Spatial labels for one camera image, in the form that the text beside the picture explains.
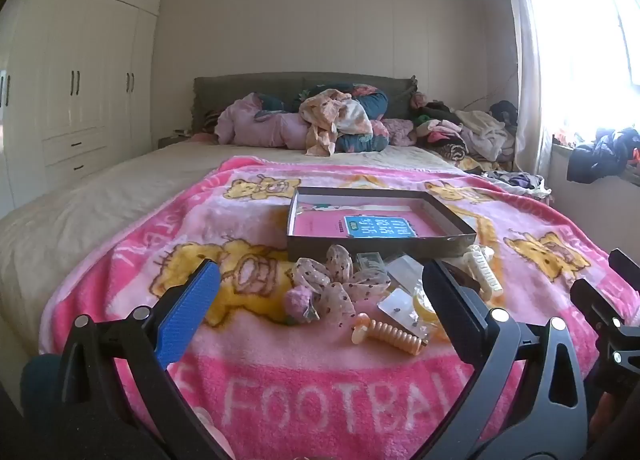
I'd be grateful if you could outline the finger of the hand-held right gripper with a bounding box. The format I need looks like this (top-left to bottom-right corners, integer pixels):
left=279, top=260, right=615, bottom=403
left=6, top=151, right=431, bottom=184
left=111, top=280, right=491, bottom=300
left=608, top=248, right=640, bottom=293
left=570, top=279, right=627, bottom=338

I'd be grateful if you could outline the pink fuzzy garment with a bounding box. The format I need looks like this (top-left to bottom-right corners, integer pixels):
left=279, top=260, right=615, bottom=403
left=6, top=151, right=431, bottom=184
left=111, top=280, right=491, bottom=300
left=372, top=119, right=417, bottom=147

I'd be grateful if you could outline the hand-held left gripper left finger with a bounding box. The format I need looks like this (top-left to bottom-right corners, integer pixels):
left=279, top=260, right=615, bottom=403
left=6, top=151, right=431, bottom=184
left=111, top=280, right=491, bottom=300
left=57, top=258, right=236, bottom=460

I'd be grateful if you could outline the window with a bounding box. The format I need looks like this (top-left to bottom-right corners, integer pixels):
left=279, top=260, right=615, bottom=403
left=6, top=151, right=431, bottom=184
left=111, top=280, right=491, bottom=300
left=520, top=0, right=640, bottom=141

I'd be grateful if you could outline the pile of clothes on bed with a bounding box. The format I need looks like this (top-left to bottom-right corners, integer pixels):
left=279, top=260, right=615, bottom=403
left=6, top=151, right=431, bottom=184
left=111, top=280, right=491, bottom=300
left=255, top=83, right=417, bottom=153

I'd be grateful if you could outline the nightstand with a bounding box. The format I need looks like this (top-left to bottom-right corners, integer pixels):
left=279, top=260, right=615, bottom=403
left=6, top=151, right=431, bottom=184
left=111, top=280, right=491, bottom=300
left=159, top=133, right=201, bottom=150

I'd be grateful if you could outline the polka dot mesh hair bow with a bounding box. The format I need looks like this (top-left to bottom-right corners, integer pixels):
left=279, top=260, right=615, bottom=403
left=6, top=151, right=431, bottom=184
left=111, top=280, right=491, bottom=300
left=292, top=244, right=394, bottom=331

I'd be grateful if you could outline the pink padded pajamas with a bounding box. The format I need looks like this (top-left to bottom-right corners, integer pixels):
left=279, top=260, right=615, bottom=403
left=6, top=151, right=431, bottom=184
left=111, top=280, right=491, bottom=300
left=215, top=93, right=312, bottom=148

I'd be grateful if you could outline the blue card in box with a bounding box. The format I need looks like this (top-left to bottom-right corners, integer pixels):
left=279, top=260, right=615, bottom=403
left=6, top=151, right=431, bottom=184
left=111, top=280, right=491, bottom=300
left=292, top=199, right=427, bottom=241

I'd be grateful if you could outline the yellow round hair accessory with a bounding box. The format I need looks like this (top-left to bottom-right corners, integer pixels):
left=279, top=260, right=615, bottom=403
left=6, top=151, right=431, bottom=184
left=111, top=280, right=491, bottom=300
left=412, top=290, right=442, bottom=327

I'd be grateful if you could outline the bed with beige sheet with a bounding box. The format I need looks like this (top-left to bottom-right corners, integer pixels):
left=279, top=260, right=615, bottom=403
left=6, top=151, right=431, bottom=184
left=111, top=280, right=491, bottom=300
left=0, top=143, right=501, bottom=358

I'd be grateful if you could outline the cream curtain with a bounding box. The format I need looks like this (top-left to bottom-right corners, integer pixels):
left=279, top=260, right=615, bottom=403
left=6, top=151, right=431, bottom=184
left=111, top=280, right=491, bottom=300
left=500, top=0, right=557, bottom=186

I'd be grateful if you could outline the orange spiral hair clip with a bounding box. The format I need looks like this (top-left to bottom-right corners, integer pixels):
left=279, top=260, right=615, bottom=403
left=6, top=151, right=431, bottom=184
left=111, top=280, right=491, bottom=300
left=350, top=315, right=427, bottom=357

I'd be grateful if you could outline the clear plastic packet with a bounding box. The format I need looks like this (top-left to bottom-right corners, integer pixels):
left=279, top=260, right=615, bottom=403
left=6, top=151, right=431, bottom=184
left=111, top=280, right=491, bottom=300
left=356, top=251, right=386, bottom=274
left=385, top=255, right=426, bottom=292

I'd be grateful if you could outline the bag of clothes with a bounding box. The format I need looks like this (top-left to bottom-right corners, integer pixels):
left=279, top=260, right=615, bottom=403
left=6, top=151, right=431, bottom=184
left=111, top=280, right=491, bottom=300
left=492, top=170, right=552, bottom=199

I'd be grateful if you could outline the cream built-in wardrobe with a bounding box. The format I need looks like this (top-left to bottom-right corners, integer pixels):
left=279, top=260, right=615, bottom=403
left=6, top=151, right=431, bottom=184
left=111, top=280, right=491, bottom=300
left=0, top=0, right=166, bottom=213

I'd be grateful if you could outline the pink cartoon printed blanket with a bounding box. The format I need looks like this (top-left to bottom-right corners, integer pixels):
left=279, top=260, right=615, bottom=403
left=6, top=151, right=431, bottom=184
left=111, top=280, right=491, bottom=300
left=39, top=155, right=640, bottom=460

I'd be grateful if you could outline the white claw hair clip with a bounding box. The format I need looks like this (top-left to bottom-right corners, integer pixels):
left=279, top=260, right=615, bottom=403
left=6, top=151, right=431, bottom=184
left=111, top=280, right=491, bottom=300
left=462, top=244, right=505, bottom=299

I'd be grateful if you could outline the dark teal clothing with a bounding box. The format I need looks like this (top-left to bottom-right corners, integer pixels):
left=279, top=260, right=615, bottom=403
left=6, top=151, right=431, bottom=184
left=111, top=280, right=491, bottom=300
left=20, top=354, right=68, bottom=441

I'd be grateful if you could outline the pile of mixed clothes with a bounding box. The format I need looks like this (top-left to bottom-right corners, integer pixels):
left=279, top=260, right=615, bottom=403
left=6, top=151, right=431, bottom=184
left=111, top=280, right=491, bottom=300
left=410, top=93, right=521, bottom=175

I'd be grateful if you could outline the dark jacket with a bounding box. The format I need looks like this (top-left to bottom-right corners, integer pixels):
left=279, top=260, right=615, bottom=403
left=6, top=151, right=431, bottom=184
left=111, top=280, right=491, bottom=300
left=567, top=127, right=640, bottom=185

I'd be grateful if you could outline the clear earring bag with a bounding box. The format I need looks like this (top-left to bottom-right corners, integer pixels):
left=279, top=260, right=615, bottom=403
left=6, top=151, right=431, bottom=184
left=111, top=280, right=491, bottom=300
left=377, top=287, right=441, bottom=341

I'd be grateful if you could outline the orange and white patterned cloth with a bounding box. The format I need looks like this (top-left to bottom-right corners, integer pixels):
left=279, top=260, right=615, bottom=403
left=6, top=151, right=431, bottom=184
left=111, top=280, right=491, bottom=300
left=299, top=89, right=374, bottom=157

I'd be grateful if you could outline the dark red hair clip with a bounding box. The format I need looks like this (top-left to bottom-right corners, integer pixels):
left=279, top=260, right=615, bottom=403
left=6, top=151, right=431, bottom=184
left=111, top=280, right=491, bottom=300
left=440, top=263, right=484, bottom=292

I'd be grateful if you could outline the shallow cardboard box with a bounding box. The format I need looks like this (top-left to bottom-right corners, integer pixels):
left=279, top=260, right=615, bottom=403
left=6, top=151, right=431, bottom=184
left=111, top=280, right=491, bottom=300
left=286, top=186, right=478, bottom=263

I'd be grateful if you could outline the pink pom hair tie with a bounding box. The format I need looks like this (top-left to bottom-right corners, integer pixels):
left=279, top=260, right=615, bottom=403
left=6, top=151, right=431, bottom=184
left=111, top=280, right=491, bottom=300
left=284, top=287, right=321, bottom=326

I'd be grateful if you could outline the grey-green upholstered headboard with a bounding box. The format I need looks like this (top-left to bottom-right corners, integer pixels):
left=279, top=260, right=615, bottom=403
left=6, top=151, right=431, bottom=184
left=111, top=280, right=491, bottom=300
left=192, top=73, right=419, bottom=135

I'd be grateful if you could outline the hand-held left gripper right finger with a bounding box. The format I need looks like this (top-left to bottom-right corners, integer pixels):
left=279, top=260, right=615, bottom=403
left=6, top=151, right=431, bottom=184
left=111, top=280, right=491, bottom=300
left=421, top=256, right=589, bottom=460

